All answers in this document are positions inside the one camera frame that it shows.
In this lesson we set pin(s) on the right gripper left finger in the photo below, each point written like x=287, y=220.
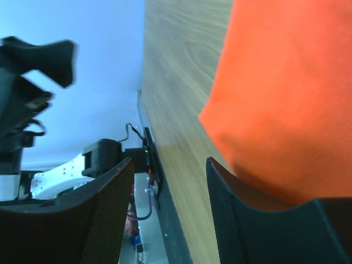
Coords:
x=85, y=225

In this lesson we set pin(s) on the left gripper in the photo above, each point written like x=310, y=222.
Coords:
x=21, y=100

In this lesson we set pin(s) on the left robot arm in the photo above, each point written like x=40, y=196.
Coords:
x=19, y=185

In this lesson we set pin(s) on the orange t shirt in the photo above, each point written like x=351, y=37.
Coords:
x=279, y=111

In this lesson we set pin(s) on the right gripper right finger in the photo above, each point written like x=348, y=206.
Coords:
x=253, y=227

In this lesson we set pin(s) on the aluminium frame rail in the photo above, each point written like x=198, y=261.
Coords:
x=151, y=248

